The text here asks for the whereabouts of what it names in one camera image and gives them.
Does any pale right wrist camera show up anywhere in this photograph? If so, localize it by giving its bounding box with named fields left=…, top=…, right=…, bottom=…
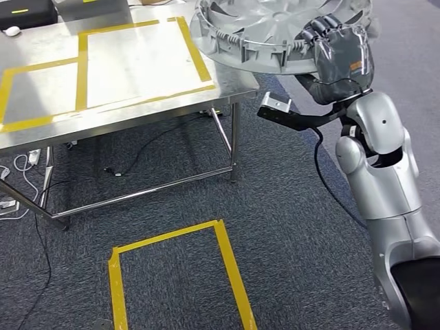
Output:
left=263, top=91, right=292, bottom=113

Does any stainless steel workbench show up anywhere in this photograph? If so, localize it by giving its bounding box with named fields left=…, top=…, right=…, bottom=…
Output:
left=0, top=0, right=260, bottom=231

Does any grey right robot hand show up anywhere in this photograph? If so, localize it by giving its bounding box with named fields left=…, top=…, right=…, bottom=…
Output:
left=295, top=13, right=375, bottom=106

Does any silver plastic hubcap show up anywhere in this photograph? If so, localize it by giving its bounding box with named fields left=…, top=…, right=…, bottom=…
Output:
left=190, top=0, right=379, bottom=76

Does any black case with yellow label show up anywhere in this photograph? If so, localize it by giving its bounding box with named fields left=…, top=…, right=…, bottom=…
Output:
left=0, top=0, right=59, bottom=32

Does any black right wrist camera bracket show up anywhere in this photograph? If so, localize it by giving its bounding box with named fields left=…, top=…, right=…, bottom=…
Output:
left=257, top=102, right=348, bottom=133

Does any white power cable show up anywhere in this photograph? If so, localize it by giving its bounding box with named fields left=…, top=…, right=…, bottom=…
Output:
left=0, top=153, right=40, bottom=222

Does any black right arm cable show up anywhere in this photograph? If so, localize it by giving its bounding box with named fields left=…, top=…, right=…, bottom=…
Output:
left=311, top=127, right=368, bottom=229

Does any black floor cable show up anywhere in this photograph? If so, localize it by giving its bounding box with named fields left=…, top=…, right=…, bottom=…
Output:
left=103, top=113, right=207, bottom=179
left=17, top=179, right=52, bottom=330

